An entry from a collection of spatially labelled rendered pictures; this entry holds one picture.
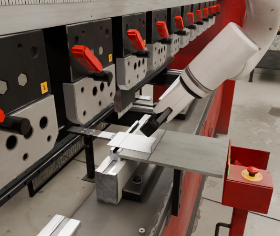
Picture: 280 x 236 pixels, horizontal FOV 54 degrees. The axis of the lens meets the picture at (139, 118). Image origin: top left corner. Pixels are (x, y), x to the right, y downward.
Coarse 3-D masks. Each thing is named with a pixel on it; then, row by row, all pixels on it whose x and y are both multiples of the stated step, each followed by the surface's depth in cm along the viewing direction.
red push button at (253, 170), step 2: (250, 166) 101; (252, 166) 100; (248, 168) 100; (250, 168) 99; (252, 168) 99; (254, 168) 99; (256, 168) 99; (248, 170) 99; (250, 170) 98; (252, 170) 98; (254, 170) 98; (256, 170) 98; (250, 172) 98; (252, 172) 98; (254, 172) 98; (256, 172) 98; (250, 174) 100; (252, 174) 99; (254, 174) 99; (252, 176) 99; (254, 176) 100
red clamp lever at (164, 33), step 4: (160, 24) 72; (164, 24) 72; (160, 28) 73; (164, 28) 73; (160, 32) 75; (164, 32) 75; (160, 36) 77; (164, 36) 76; (168, 36) 77; (160, 40) 80; (164, 40) 79; (168, 40) 79
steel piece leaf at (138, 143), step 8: (128, 136) 81; (136, 136) 81; (144, 136) 81; (160, 136) 79; (120, 144) 76; (128, 144) 76; (136, 144) 76; (144, 144) 76; (152, 144) 72; (144, 152) 73
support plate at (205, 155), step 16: (160, 144) 77; (176, 144) 77; (192, 144) 77; (208, 144) 77; (224, 144) 77; (144, 160) 70; (160, 160) 69; (176, 160) 69; (192, 160) 69; (208, 160) 69; (224, 160) 69
